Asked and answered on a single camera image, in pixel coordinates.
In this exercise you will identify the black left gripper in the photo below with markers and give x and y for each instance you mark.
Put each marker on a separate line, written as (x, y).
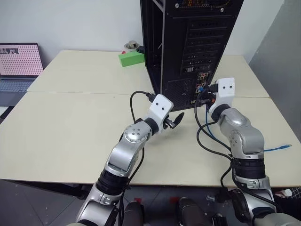
(168, 122)

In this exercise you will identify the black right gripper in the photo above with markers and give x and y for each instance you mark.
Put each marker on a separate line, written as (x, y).
(212, 90)

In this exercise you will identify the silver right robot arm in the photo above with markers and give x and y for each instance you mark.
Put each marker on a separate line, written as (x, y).
(244, 141)

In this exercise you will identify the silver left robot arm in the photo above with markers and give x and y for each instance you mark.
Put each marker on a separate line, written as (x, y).
(131, 150)

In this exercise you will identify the black computer tower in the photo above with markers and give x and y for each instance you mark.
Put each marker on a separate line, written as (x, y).
(195, 47)

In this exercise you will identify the green rectangular box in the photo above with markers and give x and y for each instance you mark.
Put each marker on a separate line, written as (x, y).
(130, 59)

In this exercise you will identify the small black block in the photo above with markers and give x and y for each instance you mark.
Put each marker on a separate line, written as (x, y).
(140, 49)

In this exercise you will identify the round metal cup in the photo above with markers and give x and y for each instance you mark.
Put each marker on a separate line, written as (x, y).
(131, 46)

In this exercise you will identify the dark rounded shape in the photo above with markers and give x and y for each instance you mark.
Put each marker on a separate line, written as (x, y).
(132, 214)

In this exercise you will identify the small white object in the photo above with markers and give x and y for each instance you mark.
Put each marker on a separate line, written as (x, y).
(285, 192)

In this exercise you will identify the laptop with pink screen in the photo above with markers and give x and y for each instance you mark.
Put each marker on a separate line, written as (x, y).
(17, 63)

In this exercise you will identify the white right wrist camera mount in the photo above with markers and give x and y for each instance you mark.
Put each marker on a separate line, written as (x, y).
(225, 88)

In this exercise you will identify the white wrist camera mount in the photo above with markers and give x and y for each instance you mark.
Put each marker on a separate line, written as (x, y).
(225, 88)
(160, 107)

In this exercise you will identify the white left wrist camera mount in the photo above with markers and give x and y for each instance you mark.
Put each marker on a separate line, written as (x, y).
(160, 107)

